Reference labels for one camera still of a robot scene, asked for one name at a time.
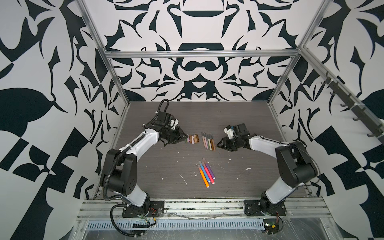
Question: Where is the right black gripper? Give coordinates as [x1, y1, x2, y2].
[216, 136, 242, 151]

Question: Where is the purple marker pen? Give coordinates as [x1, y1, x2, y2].
[203, 158, 216, 180]

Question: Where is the red pink marker pen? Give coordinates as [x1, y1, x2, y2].
[203, 164, 215, 185]

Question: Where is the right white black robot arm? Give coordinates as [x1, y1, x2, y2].
[217, 124, 319, 216]

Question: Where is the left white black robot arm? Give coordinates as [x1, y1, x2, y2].
[100, 111, 188, 214]

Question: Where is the blue marker pen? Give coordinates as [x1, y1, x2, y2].
[199, 161, 211, 183]

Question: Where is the orange marker pen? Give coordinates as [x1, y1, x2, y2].
[198, 165, 210, 188]

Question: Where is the small green circuit board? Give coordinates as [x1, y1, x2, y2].
[263, 218, 284, 236]

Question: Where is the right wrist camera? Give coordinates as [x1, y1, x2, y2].
[224, 126, 235, 140]

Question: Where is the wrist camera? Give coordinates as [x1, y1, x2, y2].
[224, 126, 235, 140]
[170, 119, 179, 130]

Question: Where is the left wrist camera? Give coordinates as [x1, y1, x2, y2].
[170, 119, 179, 130]

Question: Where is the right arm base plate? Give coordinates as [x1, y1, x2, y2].
[244, 199, 287, 217]

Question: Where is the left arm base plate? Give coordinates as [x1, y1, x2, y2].
[122, 201, 165, 218]

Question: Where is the white slotted cable duct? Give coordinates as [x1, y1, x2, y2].
[86, 218, 266, 231]

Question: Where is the aluminium front rail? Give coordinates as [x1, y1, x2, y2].
[76, 197, 332, 220]

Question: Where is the black wall hook rack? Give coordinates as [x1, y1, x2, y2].
[322, 71, 384, 145]

